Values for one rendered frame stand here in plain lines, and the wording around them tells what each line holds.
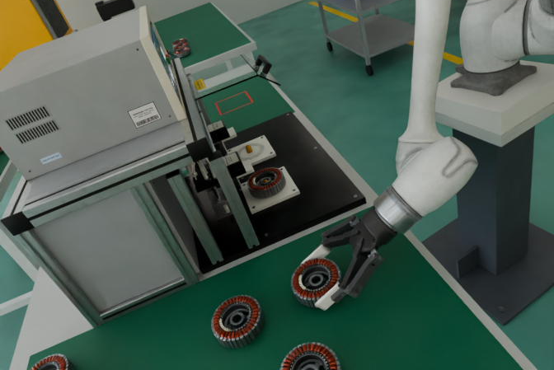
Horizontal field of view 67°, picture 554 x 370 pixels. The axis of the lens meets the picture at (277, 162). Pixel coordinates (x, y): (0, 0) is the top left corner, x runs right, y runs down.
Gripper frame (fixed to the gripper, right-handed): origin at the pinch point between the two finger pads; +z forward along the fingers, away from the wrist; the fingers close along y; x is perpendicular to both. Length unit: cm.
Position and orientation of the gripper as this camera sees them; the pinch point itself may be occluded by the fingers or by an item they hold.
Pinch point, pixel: (317, 280)
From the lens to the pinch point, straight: 95.5
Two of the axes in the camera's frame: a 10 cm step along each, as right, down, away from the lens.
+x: -7.2, -5.2, -4.7
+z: -6.7, 7.0, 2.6
